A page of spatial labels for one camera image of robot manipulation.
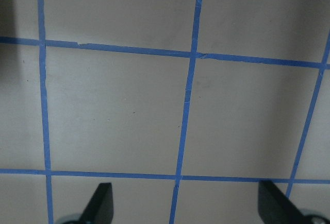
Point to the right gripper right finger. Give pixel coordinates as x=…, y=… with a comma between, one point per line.
x=274, y=207

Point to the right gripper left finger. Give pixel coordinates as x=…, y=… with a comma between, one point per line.
x=100, y=207

